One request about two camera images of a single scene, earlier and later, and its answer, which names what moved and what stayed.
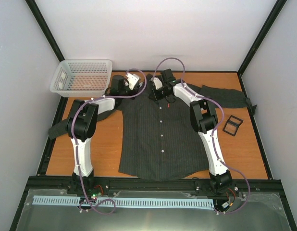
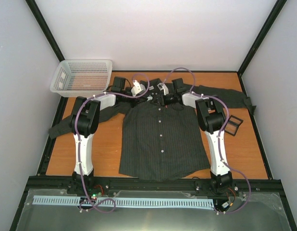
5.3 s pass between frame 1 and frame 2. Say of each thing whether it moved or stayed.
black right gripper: moved
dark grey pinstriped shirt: stayed
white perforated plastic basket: stayed
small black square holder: stayed
